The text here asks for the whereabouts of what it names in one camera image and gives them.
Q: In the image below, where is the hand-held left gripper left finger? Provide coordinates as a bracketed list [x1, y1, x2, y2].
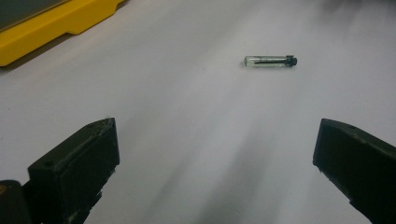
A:
[21, 117, 120, 224]

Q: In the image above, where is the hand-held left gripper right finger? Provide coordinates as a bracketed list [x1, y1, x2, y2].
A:
[312, 118, 396, 224]

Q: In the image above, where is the small clear glass vial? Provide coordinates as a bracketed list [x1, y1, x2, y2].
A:
[243, 54, 298, 68]

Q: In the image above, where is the yellow plastic case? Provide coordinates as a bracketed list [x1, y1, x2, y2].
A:
[0, 0, 125, 67]

